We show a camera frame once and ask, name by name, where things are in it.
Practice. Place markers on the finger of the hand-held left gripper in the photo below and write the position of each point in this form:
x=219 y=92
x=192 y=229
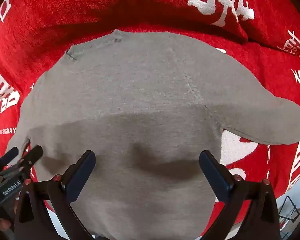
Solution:
x=32 y=156
x=10 y=156

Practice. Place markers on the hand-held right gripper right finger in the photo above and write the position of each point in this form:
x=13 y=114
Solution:
x=215 y=177

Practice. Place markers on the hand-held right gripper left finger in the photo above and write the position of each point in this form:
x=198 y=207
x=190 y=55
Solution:
x=80 y=175

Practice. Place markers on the grey shirt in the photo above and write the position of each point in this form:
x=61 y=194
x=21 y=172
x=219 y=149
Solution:
x=145 y=100

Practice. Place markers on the red printed blanket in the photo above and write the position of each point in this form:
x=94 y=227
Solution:
x=65 y=10

